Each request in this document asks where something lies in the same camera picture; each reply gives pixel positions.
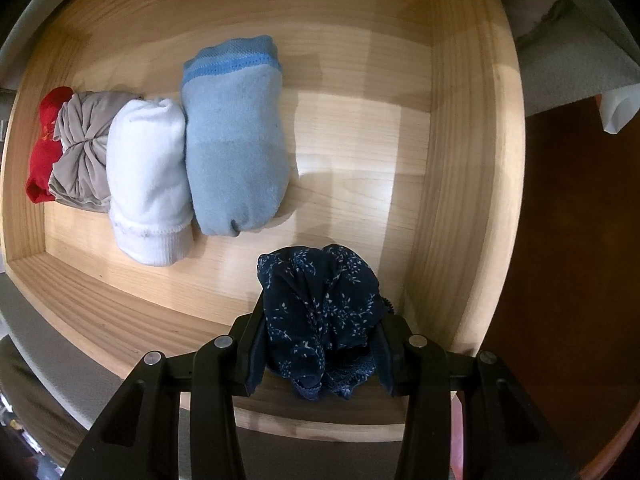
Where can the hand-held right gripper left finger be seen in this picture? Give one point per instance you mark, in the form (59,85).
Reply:
(257,355)

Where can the wooden drawer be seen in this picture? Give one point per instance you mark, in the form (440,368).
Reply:
(350,60)

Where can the white underwear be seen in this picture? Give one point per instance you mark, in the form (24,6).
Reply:
(145,175)

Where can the dark blue floral underwear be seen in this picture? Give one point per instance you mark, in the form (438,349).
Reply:
(320,300)

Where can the grey underwear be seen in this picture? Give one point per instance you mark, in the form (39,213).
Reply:
(80,160)

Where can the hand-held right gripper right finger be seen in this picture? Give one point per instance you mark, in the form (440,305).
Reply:
(386,366)

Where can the red rolled underwear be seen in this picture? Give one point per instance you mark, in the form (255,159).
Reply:
(42,160)

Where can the light blue rolled underwear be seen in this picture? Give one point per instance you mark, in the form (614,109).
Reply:
(235,150)

